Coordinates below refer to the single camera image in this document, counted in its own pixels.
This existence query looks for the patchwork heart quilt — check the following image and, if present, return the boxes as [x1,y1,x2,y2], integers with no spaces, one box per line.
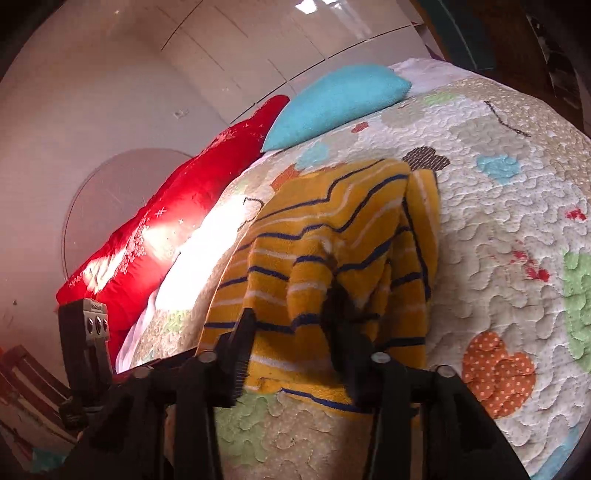
[140,75,590,479]

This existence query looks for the white glossy wardrobe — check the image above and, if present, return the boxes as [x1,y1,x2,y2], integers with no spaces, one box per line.
[156,1,430,123]

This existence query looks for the yellow striped knit sweater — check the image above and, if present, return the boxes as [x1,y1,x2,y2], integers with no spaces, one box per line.
[198,159,440,412]

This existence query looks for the red floral duvet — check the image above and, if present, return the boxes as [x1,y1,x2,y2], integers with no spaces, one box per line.
[56,95,290,362]

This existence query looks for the turquoise knit pillow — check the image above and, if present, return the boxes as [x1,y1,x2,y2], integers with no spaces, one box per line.
[263,64,412,152]

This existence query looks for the white round headboard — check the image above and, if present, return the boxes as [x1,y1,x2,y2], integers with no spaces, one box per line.
[61,148,190,277]

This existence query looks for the white bed sheet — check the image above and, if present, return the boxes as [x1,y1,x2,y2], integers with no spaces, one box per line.
[114,289,158,373]

